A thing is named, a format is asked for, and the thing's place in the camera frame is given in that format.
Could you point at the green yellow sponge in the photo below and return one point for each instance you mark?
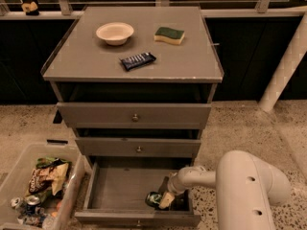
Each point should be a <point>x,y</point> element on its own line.
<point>169,35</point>

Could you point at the green chip bag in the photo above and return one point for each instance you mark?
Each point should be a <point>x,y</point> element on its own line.
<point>46,162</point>

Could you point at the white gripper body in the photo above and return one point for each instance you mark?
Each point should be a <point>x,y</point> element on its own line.
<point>173,185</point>

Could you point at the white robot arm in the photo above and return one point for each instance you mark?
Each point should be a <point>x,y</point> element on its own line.
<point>251,168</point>

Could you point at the grey middle drawer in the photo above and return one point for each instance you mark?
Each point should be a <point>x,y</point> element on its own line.
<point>141,147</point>

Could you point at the small yellow black object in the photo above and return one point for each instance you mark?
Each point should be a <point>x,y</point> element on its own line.
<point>30,8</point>

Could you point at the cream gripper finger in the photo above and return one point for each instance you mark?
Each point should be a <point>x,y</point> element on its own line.
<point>166,200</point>
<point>164,185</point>

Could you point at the grey drawer cabinet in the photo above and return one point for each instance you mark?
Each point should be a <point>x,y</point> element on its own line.
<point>136,81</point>

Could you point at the white can bin corner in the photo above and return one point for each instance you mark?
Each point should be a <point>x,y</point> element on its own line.
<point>16,202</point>

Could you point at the clear plastic bin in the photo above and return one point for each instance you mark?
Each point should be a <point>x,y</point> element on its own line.
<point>17,182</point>

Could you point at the grey top drawer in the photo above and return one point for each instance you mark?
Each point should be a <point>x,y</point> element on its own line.
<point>135,115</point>

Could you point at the dark blue snack bar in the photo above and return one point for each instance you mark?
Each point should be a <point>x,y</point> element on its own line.
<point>137,61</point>

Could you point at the silver top soda can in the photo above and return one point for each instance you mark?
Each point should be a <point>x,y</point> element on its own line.
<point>32,201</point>

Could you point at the brown chip bag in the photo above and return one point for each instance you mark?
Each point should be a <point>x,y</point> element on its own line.
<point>50,177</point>

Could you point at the white paper bowl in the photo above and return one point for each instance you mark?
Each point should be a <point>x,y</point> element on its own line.
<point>115,33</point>

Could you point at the green soda can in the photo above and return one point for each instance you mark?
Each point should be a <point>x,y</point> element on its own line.
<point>153,199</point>

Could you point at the grey open bottom drawer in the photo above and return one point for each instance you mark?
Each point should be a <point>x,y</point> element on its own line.
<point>118,187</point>

